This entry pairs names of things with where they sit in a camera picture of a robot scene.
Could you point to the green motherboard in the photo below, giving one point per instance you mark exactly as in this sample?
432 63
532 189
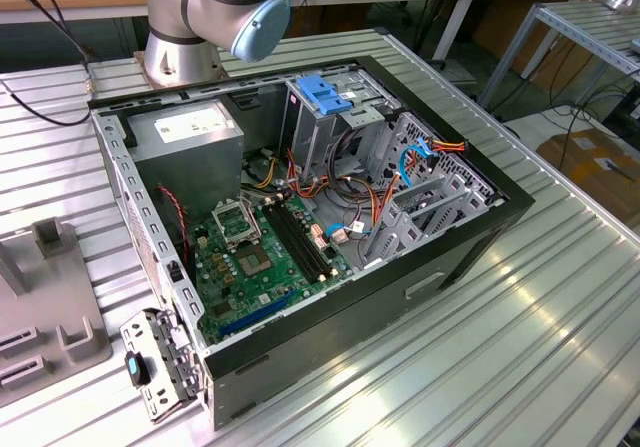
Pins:
284 259

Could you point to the brown square base plate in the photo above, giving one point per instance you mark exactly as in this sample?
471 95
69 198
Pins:
141 67

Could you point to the CPU socket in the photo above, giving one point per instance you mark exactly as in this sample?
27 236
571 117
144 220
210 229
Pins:
255 263

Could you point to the silver disk bay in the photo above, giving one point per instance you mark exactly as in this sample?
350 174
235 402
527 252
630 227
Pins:
402 239

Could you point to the grey parts rack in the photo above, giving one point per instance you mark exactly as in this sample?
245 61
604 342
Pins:
50 287

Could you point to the black chipset chip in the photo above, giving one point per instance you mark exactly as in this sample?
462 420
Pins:
223 309

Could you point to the black case fan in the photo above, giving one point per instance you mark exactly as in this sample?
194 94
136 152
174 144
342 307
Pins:
170 207

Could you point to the grey power supply unit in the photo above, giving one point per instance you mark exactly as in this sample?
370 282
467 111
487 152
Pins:
190 167

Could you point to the black open PC case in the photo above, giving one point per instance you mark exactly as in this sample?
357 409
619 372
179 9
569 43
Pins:
350 327

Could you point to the blue plastic drive latch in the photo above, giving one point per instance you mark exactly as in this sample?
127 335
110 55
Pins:
320 94

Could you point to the large cardboard box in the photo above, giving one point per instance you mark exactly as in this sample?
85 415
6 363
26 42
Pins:
590 177

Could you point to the orange board connector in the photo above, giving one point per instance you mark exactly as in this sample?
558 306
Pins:
318 237

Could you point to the silver optical drive cage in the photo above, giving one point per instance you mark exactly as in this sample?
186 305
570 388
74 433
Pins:
310 137

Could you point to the silver hinged rear bracket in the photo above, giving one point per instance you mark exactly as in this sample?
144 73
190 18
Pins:
137 334

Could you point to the metal slat side table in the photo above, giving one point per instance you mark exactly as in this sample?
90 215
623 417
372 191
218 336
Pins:
620 47

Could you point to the blue expansion slot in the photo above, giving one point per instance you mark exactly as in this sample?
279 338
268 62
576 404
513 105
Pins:
257 314

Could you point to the black RAM slot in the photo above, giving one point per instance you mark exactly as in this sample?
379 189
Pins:
293 242
300 242
307 242
313 242

